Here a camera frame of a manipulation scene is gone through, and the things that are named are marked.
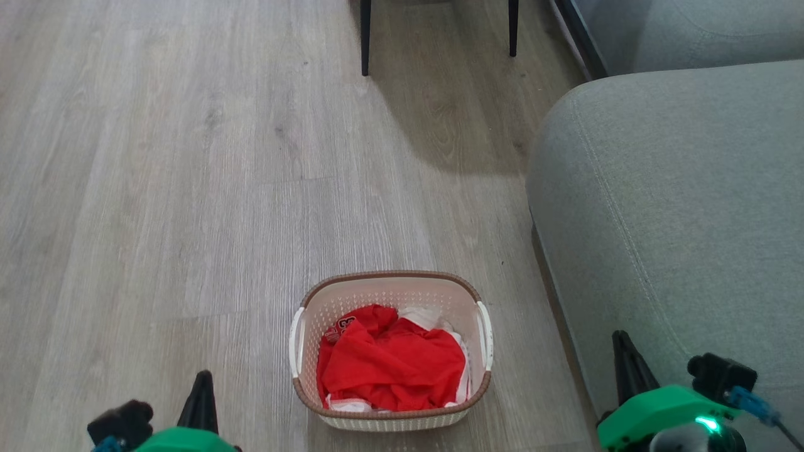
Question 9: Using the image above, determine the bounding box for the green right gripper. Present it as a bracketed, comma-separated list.
[596, 330, 743, 452]

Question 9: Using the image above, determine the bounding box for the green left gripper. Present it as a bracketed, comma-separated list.
[134, 370, 243, 452]

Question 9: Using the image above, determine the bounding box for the white brown-rimmed laundry basket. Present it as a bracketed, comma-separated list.
[288, 270, 494, 433]

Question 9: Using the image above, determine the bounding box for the grey fabric sofa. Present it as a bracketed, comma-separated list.
[526, 60, 804, 452]

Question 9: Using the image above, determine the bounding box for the red jersey garment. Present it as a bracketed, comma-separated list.
[316, 304, 467, 412]

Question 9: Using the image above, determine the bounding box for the grey sofa cushion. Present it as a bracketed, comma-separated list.
[575, 0, 804, 76]

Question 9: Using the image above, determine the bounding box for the blue right cable connector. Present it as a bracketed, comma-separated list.
[727, 385, 781, 429]

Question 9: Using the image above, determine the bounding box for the thin black right cable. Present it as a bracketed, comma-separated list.
[775, 417, 804, 451]

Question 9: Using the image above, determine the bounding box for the dark sofa frame strip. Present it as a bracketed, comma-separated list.
[550, 0, 610, 81]

